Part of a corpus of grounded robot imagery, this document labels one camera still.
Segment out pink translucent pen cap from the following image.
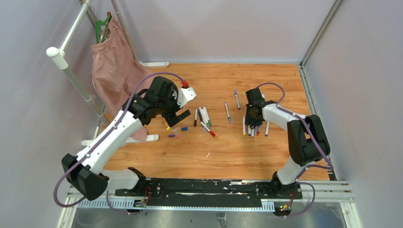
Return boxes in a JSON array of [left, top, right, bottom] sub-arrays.
[[172, 127, 179, 138]]

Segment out yellow tip pen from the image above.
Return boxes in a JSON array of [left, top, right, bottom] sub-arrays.
[[242, 116, 247, 135]]

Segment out black cap marker pen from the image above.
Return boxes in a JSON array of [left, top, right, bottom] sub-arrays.
[[193, 109, 198, 127]]

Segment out purple cap marker pen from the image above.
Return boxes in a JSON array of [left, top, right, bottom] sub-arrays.
[[224, 102, 232, 124]]

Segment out red cap marker pen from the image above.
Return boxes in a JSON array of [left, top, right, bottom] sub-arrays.
[[200, 121, 216, 137]]

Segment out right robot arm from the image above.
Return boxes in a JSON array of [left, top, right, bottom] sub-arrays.
[[245, 87, 330, 199]]

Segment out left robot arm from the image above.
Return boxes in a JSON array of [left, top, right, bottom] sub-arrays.
[[61, 74, 197, 200]]

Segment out grey cap marker pen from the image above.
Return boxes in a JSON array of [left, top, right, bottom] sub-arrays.
[[234, 89, 241, 110]]

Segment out pink cloth shorts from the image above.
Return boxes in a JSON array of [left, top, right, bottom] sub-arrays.
[[90, 16, 160, 141]]

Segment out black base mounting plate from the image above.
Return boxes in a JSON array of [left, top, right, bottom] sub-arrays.
[[114, 178, 302, 211]]

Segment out green clothes hanger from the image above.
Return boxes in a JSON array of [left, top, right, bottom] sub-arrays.
[[95, 14, 112, 44]]

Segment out white clothes rack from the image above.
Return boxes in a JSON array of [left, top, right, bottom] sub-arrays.
[[46, 0, 169, 148]]

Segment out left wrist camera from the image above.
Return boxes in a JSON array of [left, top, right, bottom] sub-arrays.
[[176, 81, 197, 108]]

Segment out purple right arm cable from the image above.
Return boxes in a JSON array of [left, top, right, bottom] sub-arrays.
[[255, 82, 335, 219]]

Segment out grey aluminium frame rail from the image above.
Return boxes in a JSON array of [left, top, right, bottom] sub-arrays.
[[297, 0, 363, 228]]

